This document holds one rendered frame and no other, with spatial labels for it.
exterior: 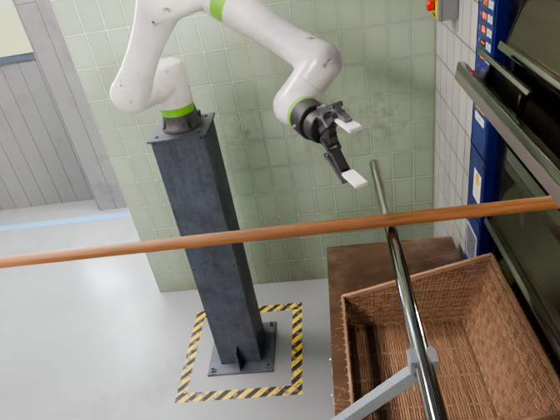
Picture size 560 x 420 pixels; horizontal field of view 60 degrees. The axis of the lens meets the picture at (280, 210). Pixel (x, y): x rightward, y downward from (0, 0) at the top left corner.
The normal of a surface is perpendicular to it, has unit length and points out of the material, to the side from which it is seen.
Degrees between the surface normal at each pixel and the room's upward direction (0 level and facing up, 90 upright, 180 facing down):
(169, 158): 90
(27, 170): 90
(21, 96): 90
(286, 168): 90
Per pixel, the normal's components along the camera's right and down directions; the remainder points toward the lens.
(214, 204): -0.04, 0.53
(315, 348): -0.15, -0.84
